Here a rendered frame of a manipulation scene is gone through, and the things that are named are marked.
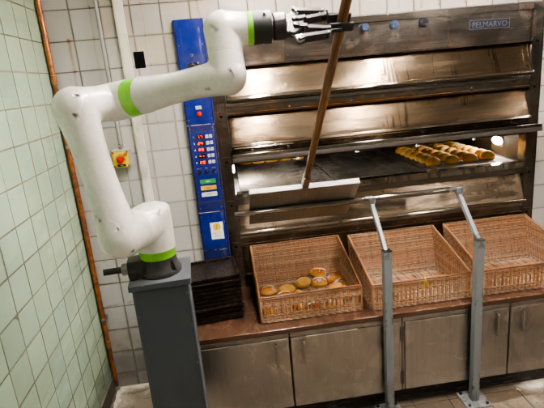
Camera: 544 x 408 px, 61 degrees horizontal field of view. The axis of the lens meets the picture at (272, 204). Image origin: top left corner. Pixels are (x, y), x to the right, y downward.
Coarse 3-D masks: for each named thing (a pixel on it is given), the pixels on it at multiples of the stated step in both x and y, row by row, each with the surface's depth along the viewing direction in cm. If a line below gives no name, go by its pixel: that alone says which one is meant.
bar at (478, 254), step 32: (416, 192) 243; (448, 192) 245; (384, 256) 226; (480, 256) 231; (384, 288) 231; (480, 288) 236; (384, 320) 237; (480, 320) 241; (384, 352) 244; (480, 352) 246
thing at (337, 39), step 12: (348, 0) 127; (348, 12) 131; (336, 36) 139; (336, 48) 143; (336, 60) 148; (324, 84) 159; (324, 96) 164; (324, 108) 170; (312, 144) 191; (312, 156) 199
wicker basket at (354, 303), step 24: (288, 240) 281; (312, 240) 282; (336, 240) 283; (264, 264) 279; (288, 264) 281; (312, 264) 282; (336, 264) 283; (312, 288) 275; (336, 288) 241; (360, 288) 243; (288, 312) 241; (312, 312) 243; (336, 312) 245
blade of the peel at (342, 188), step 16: (256, 192) 223; (272, 192) 223; (288, 192) 226; (304, 192) 228; (320, 192) 231; (336, 192) 233; (352, 192) 236; (256, 208) 237; (320, 208) 248; (336, 208) 251
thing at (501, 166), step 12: (444, 168) 286; (456, 168) 284; (468, 168) 283; (480, 168) 284; (492, 168) 285; (504, 168) 286; (360, 180) 277; (372, 180) 278; (384, 180) 279; (396, 180) 280; (408, 180) 281; (240, 192) 273
